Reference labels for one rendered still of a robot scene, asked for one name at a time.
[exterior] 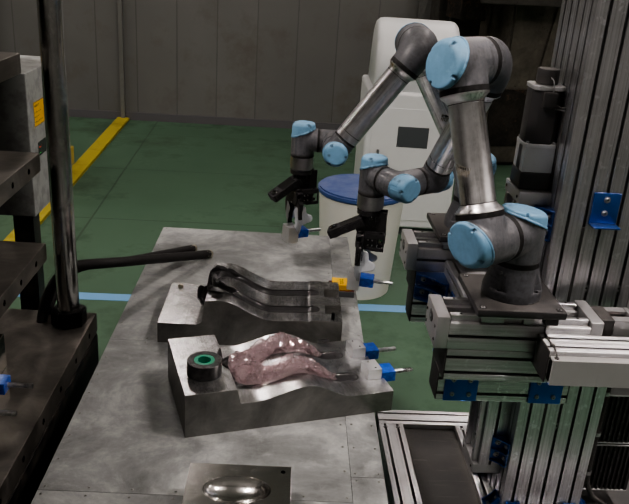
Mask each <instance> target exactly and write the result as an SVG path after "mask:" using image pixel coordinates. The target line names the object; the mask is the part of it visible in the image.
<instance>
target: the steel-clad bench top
mask: <svg viewBox="0 0 629 504"><path fill-rule="evenodd" d="M329 243H330V244H329ZM193 244H195V245H196V246H197V251H200V250H212V251H213V257H212V258H208V259H198V260H187V261H177V262H167V263H157V264H146V265H145V267H144V269H143V271H142V273H141V275H140V278H139V280H138V282H137V284H136V286H135V288H134V290H133V292H132V294H131V296H130V298H129V300H128V302H127V305H126V307H125V309H124V311H123V313H122V315H121V317H120V319H119V321H118V323H117V325H116V327H115V330H114V332H113V334H112V336H111V338H110V340H109V342H108V344H107V346H106V348H105V350H104V352H103V354H102V357H101V359H100V361H99V363H98V365H97V367H96V369H95V371H94V373H93V375H92V377H91V379H90V382H89V384H88V386H87V388H86V390H85V392H84V394H83V396H82V398H81V400H80V402H79V404H78V407H77V409H76V411H75V413H74V415H73V417H72V419H71V421H70V423H69V425H68V427H67V429H66V431H65V434H64V436H63V438H62V440H61V442H60V444H59V446H58V448H57V450H56V452H55V454H54V456H53V459H52V461H51V463H50V465H49V467H48V469H47V471H46V473H45V475H44V477H43V479H42V481H41V483H40V486H39V488H38V490H37V492H36V494H35V496H34V498H33V500H32V502H31V504H182V500H183V495H184V491H185V486H186V481H187V477H188V472H189V467H190V463H211V464H234V465H257V466H280V467H291V504H388V499H387V492H386V485H385V479H384V472H383V466H382V459H381V453H380V446H379V440H378V433H377V427H376V420H375V413H374V412H373V413H366V414H358V415H351V416H344V417H336V418H329V419H321V420H314V421H306V422H299V423H292V424H284V425H277V426H269V427H262V428H255V429H247V430H240V431H232V432H225V433H218V434H210V435H203V436H195V437H188V438H185V436H184V433H183V429H182V426H181V422H180V418H179V415H178V411H177V407H176V404H175V400H174V397H173V393H172V389H171V386H170V382H169V378H168V342H157V322H158V319H159V316H160V314H161V311H162V309H163V306H164V303H165V301H166V298H167V295H168V293H169V290H170V287H171V285H172V283H187V284H207V283H208V278H209V274H210V271H211V270H212V269H213V268H214V265H215V263H233V264H236V265H239V266H241V267H243V268H245V269H247V270H249V271H251V272H253V273H254V274H256V275H258V276H260V277H262V278H265V279H267V280H271V281H305V282H308V281H323V282H328V281H329V280H330V281H332V276H333V277H335V278H347V276H348V270H349V267H350V266H352V263H351V256H350V250H349V243H348V237H336V238H332V239H330V238H329V236H319V235H308V237H303V238H298V242H296V243H287V242H286V241H285V240H283V239H282V233H264V232H246V231H227V230H209V229H191V228H172V227H164V228H163V230H162V232H161V234H160V236H159V238H158V240H157V242H156V244H155V246H154V248H153V250H152V252H155V251H161V250H166V249H171V248H177V247H182V246H187V245H193ZM330 254H331V255H330ZM331 265H332V266H331ZM340 303H341V314H342V334H341V341H344V340H350V339H360V340H361V342H362V343H364V341H363V335H362V328H361V322H360V315H359V309H358V302H357V295H356V291H355V290H354V298H351V297H340ZM345 420H346V422H345ZM346 431H347V433H346ZM347 442H348V444H347ZM348 453H349V455H348ZM349 464H350V466H349ZM350 475H351V477H350ZM351 486H352V489H351ZM352 497H353V500H352Z"/></svg>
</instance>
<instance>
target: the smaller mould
mask: <svg viewBox="0 0 629 504"><path fill-rule="evenodd" d="M182 504H291V467H280V466H257V465H234V464H211V463H190V467H189V472H188V477H187V481H186V486H185V491H184V495H183V500H182Z"/></svg>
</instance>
